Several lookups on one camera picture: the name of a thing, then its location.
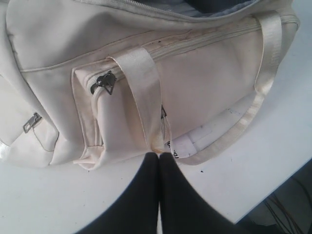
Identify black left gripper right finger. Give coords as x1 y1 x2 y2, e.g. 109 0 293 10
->
159 153 244 234

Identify cream duffel bag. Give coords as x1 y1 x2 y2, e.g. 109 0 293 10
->
0 0 299 170

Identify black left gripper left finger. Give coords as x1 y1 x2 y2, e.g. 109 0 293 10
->
96 152 159 234

